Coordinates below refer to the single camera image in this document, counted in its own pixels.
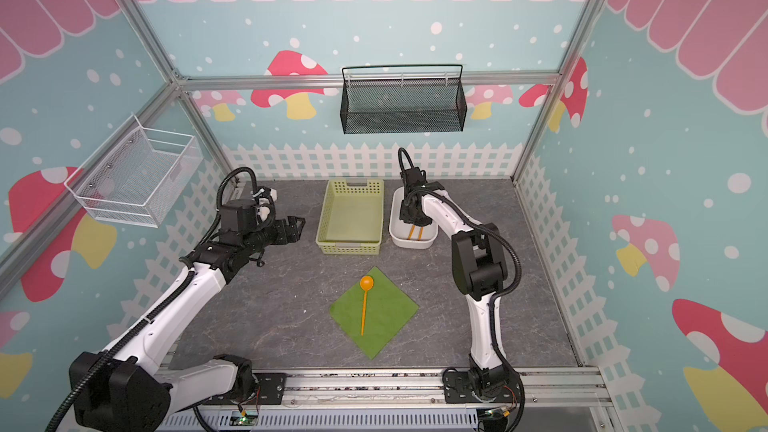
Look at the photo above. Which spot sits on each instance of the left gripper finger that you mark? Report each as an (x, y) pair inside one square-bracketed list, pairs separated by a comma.
[(293, 236), (295, 222)]

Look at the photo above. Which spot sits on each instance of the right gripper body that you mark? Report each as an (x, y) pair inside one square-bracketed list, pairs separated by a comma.
[(411, 213)]

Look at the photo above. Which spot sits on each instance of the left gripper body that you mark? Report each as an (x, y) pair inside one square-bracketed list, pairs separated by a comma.
[(276, 234)]

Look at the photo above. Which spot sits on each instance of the orange plastic spoon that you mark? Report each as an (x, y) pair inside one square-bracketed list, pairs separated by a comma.
[(366, 284)]

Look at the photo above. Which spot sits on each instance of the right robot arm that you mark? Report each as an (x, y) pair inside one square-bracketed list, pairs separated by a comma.
[(485, 268)]

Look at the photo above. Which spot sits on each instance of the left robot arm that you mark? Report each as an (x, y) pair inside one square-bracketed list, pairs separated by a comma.
[(122, 387)]

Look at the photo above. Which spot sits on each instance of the green paper napkin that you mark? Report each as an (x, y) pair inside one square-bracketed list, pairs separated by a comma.
[(389, 309)]

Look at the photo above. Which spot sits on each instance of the white plastic tub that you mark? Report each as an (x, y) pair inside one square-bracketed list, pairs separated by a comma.
[(399, 232)]

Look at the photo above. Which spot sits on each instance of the green perforated plastic basket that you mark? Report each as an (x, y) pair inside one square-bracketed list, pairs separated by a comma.
[(352, 216)]

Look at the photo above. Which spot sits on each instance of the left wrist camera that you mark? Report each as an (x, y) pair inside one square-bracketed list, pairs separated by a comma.
[(265, 199)]

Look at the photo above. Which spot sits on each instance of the black wire mesh basket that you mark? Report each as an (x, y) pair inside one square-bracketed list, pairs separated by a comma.
[(405, 98)]

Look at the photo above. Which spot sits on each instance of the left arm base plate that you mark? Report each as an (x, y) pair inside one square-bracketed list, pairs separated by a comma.
[(268, 389)]

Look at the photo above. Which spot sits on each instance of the white wire mesh basket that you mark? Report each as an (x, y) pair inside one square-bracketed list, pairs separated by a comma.
[(136, 176)]

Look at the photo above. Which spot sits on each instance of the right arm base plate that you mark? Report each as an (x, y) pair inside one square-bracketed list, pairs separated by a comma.
[(493, 386)]

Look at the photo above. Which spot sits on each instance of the aluminium mounting rail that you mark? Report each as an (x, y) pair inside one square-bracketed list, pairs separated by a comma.
[(412, 399)]

